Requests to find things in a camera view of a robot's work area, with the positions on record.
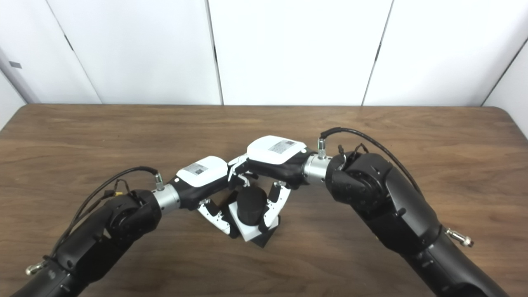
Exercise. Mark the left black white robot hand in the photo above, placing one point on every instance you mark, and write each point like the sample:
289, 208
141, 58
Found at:
202, 173

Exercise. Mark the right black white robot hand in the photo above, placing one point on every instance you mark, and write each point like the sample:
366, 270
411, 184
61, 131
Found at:
276, 154

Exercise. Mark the black cylinder peg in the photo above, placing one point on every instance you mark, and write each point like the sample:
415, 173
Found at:
251, 204

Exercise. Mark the white square piece with hole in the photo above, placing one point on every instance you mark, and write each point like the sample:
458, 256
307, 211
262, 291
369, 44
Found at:
247, 233

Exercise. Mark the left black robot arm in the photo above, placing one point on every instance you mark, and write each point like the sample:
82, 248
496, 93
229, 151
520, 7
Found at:
103, 235

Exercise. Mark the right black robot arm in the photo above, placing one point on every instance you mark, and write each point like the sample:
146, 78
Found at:
383, 198

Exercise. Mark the small grey wall tag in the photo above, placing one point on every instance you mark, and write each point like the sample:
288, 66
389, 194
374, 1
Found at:
15, 64

